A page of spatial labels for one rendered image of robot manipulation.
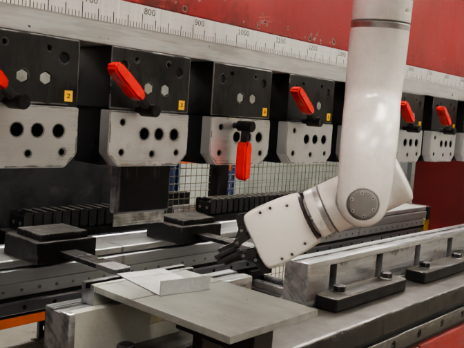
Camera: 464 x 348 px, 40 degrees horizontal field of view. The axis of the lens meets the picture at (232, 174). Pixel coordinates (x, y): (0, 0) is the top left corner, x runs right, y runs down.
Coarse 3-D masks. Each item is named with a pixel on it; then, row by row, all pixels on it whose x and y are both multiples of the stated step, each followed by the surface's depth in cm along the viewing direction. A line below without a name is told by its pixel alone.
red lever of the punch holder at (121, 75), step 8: (112, 64) 84; (120, 64) 84; (112, 72) 84; (120, 72) 84; (128, 72) 85; (120, 80) 85; (128, 80) 85; (136, 80) 86; (128, 88) 85; (136, 88) 86; (128, 96) 87; (136, 96) 86; (144, 96) 87; (144, 104) 88; (152, 104) 88; (136, 112) 91; (144, 112) 89; (152, 112) 88; (160, 112) 89
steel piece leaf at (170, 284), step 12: (144, 276) 99; (156, 276) 99; (168, 276) 100; (180, 276) 100; (204, 276) 93; (144, 288) 92; (156, 288) 93; (168, 288) 90; (180, 288) 91; (192, 288) 92; (204, 288) 94
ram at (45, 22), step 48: (144, 0) 90; (192, 0) 97; (240, 0) 105; (288, 0) 114; (336, 0) 125; (432, 0) 155; (144, 48) 91; (192, 48) 98; (240, 48) 106; (336, 48) 127; (432, 48) 158; (432, 96) 162
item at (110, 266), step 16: (48, 224) 118; (64, 224) 119; (16, 240) 112; (32, 240) 109; (48, 240) 110; (64, 240) 111; (80, 240) 114; (16, 256) 112; (32, 256) 108; (48, 256) 109; (64, 256) 109; (80, 256) 107; (96, 256) 109; (112, 272) 101
